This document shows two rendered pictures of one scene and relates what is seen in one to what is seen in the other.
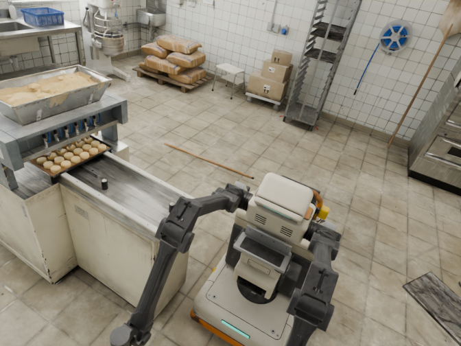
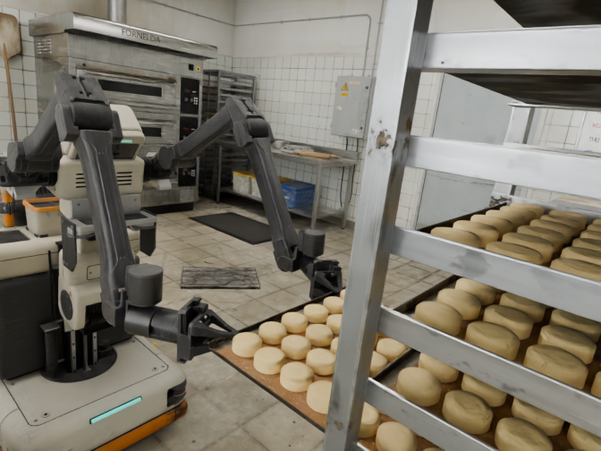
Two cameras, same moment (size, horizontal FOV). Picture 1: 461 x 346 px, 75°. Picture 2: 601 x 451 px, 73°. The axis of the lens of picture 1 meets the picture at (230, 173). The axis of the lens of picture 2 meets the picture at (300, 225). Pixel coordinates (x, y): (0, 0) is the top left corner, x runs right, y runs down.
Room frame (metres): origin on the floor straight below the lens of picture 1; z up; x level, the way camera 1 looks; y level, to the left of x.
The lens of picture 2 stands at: (-0.07, 0.77, 1.34)
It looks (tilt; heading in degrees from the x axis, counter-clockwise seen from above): 15 degrees down; 289
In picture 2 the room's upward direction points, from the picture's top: 6 degrees clockwise
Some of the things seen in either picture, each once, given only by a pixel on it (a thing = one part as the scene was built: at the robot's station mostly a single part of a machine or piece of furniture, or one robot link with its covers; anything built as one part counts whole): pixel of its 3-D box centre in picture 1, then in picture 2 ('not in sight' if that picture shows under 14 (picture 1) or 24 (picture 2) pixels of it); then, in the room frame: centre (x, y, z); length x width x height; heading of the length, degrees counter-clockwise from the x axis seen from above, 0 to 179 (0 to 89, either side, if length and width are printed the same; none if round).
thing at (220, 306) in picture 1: (254, 294); (80, 386); (1.20, -0.32, 0.16); 0.67 x 0.64 x 0.25; 159
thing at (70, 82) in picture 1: (52, 90); not in sight; (1.42, 1.01, 1.28); 0.54 x 0.27 x 0.06; 157
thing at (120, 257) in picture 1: (129, 239); not in sight; (1.22, 0.55, 0.45); 0.70 x 0.34 x 0.90; 67
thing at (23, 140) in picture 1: (61, 134); not in sight; (1.42, 1.01, 1.01); 0.72 x 0.33 x 0.34; 157
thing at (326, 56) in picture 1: (322, 55); not in sight; (4.57, -0.96, 1.05); 0.60 x 0.40 x 0.01; 162
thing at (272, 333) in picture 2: not in sight; (272, 333); (0.18, 0.16, 0.96); 0.05 x 0.05 x 0.02
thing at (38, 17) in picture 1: (43, 16); not in sight; (4.04, 2.79, 0.95); 0.40 x 0.30 x 0.14; 162
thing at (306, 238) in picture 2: not in sight; (304, 249); (0.26, -0.23, 1.00); 0.12 x 0.09 x 0.12; 161
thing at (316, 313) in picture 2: not in sight; (316, 313); (0.13, 0.04, 0.96); 0.05 x 0.05 x 0.02
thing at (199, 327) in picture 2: not in sight; (214, 336); (0.27, 0.21, 0.95); 0.09 x 0.07 x 0.07; 9
